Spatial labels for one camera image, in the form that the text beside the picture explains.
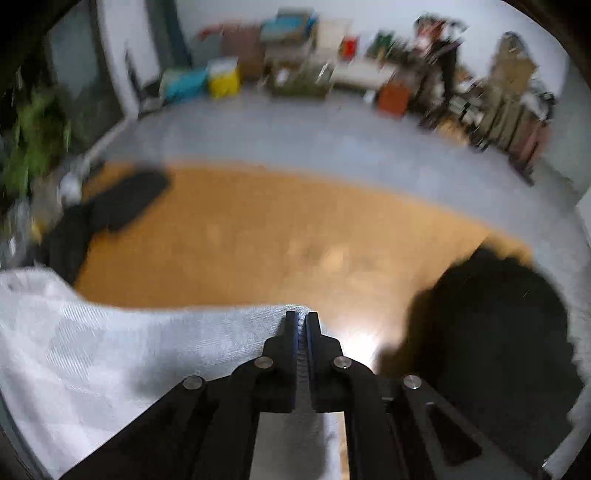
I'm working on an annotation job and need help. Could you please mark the black fleece garment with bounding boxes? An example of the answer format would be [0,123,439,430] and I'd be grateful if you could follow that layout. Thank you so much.
[374,247,583,462]

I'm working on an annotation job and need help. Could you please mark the black metal frame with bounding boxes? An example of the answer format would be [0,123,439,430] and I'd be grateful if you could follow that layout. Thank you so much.
[413,14,469,130]

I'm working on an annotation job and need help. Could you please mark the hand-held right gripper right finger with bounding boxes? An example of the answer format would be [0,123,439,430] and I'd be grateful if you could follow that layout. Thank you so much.
[307,312,550,480]

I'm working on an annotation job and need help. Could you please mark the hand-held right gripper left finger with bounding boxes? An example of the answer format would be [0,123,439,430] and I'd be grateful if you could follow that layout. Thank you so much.
[60,311,297,480]

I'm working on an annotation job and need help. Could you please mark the glass window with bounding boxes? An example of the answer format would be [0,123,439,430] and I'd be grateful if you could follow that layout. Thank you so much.
[46,2,125,153]

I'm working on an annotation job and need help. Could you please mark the olive suitcase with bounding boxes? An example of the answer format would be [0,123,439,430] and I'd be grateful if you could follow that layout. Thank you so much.
[478,92,525,148]

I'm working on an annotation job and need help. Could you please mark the cardboard box with circles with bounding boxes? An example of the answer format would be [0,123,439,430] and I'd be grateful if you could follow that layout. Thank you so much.
[489,32,539,97]

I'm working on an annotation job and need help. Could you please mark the orange bag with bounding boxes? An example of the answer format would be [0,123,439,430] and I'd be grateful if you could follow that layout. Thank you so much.
[378,80,411,116]

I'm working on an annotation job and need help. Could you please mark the teal grey curtain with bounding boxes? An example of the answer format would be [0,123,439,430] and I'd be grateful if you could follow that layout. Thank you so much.
[152,0,192,70]

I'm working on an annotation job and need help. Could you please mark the pile of cardboard boxes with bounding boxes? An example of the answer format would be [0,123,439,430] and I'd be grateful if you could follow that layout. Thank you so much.
[198,9,356,81]

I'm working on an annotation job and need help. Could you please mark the olive green crate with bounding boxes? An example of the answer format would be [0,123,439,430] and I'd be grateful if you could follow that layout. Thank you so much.
[270,62,333,97]

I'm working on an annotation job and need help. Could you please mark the yellow bag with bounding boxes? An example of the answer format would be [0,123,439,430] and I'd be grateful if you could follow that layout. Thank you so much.
[207,60,242,97]

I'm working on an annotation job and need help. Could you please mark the low white cabinet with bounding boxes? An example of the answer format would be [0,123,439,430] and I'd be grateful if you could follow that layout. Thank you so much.
[332,60,398,89]

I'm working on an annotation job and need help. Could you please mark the green leafy plant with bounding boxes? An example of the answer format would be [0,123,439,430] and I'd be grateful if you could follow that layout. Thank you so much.
[0,88,77,199]

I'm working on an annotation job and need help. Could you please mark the black jacket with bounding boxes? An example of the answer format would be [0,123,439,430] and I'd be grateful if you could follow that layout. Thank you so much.
[44,171,169,284]

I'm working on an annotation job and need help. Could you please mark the teal bag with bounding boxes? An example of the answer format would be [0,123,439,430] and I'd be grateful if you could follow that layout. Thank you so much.
[161,68,208,102]

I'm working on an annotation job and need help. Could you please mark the grey checked knit sweater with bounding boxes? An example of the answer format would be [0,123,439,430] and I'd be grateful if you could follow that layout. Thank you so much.
[0,267,345,480]

